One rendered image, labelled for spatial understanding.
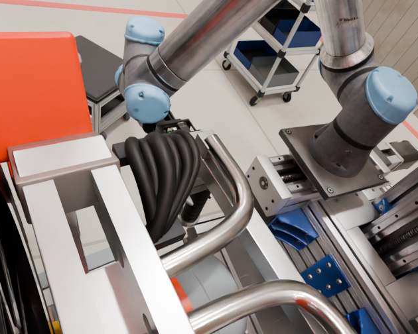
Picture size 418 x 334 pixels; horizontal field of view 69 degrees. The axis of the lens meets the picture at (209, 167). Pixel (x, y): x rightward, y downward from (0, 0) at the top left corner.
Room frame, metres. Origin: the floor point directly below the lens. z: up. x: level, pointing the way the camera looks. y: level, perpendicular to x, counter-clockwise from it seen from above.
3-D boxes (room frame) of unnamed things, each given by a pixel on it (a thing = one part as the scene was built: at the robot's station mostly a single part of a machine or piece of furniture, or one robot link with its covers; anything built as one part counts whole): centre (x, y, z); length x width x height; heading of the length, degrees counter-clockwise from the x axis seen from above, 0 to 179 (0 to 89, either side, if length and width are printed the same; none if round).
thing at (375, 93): (0.67, -0.28, 0.98); 0.13 x 0.12 x 0.14; 29
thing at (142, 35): (0.52, 0.21, 0.95); 0.11 x 0.08 x 0.11; 29
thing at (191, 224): (0.34, -0.01, 0.83); 0.04 x 0.04 x 0.16
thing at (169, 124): (0.43, 0.10, 0.86); 0.12 x 0.08 x 0.09; 50
